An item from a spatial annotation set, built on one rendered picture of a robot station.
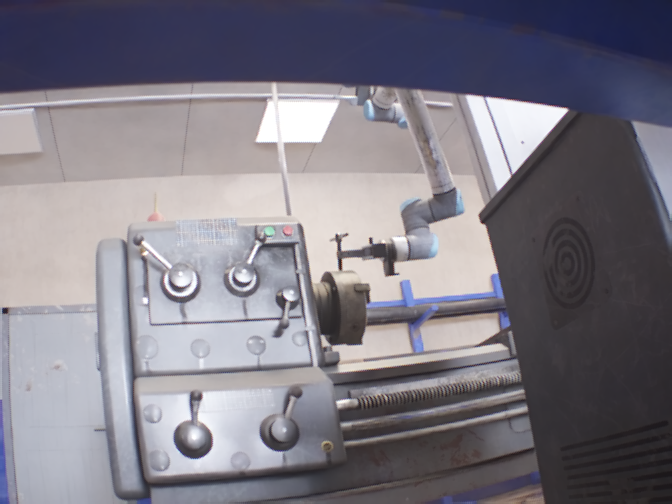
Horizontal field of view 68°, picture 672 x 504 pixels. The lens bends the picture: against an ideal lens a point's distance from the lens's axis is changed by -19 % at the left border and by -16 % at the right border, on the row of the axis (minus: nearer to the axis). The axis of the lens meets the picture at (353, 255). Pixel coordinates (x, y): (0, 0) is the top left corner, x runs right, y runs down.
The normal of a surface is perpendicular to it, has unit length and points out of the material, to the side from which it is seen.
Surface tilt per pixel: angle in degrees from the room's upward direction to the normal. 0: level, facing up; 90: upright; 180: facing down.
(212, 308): 90
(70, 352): 90
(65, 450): 90
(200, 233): 90
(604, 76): 180
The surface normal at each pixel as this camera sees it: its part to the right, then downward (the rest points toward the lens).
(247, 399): 0.29, -0.40
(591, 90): 0.17, 0.92
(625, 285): -0.96, 0.07
